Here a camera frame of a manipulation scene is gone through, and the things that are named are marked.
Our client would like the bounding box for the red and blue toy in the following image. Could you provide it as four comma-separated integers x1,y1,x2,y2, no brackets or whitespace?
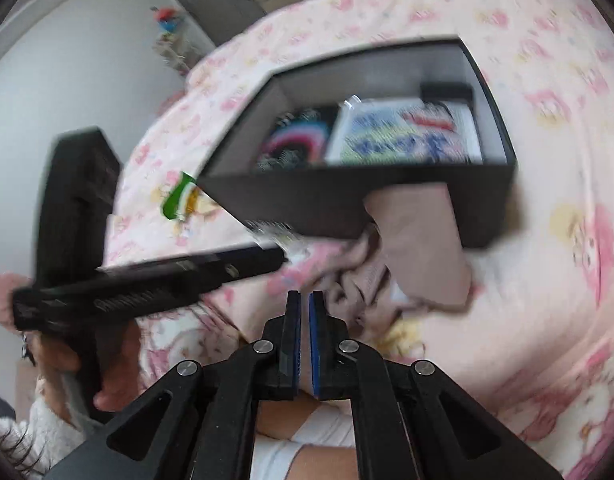
150,6,182,37

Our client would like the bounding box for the green white small packet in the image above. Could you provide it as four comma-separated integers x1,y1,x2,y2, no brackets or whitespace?
161,171,201,222

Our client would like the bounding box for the pink printed blanket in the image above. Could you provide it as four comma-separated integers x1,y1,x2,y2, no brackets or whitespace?
102,0,614,480

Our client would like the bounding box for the brown cloth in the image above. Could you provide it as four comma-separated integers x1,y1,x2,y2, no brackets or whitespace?
321,182,474,332

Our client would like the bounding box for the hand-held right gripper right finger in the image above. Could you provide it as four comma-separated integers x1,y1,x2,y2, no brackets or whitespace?
308,290,562,480

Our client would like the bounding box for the person's leg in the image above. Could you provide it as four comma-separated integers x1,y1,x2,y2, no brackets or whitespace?
249,390,362,480

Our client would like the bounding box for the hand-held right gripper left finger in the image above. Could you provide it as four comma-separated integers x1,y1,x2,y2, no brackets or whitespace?
44,290,304,480

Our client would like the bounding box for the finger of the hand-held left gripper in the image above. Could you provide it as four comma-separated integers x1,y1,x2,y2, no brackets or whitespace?
94,245,289,315

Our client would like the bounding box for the black cardboard container box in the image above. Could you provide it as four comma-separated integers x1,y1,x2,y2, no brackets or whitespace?
197,35,518,250

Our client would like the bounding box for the black box with rainbow ring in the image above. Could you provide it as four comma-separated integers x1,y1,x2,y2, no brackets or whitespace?
254,106,339,173

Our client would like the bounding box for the silver wrapper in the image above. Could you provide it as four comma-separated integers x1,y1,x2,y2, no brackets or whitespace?
246,219,314,262

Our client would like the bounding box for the person's left hand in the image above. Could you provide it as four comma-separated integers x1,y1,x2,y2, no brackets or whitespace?
34,320,144,413

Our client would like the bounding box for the person's left forearm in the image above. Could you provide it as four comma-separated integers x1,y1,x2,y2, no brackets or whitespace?
0,375,105,480

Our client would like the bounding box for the white packet with blue print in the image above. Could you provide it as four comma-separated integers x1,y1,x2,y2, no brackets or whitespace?
324,97,484,166

